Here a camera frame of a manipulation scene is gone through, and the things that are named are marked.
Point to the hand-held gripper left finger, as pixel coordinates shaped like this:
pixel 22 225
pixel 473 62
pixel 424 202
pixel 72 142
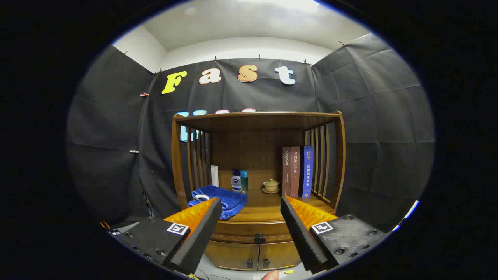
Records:
pixel 202 233

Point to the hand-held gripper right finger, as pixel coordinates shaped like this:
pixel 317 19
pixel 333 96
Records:
pixel 301 237

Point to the brown wooden drawer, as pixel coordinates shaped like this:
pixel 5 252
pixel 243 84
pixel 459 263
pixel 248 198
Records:
pixel 241 233

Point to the wooden cabinet door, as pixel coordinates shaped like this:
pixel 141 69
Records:
pixel 231 254
pixel 280 254

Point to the brown wooden cabinet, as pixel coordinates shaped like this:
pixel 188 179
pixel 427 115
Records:
pixel 253 155

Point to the folded blue towel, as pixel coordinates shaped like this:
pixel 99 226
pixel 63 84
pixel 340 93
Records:
pixel 229 200

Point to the white upright card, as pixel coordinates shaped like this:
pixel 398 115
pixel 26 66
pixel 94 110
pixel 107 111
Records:
pixel 214 175

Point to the beige lidded tea cup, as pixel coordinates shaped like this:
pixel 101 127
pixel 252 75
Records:
pixel 270 186

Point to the white blue lotion bottle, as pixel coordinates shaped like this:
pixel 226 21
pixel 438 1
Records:
pixel 236 182

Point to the blue book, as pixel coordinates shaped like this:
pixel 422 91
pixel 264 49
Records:
pixel 306 171

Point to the teal bottle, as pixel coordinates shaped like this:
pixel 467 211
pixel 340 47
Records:
pixel 244 182

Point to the light brown book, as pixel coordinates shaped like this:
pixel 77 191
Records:
pixel 295 171

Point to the dark brown book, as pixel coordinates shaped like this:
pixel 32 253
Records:
pixel 286 171

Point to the black backdrop cloth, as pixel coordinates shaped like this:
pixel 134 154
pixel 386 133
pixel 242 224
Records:
pixel 369 116

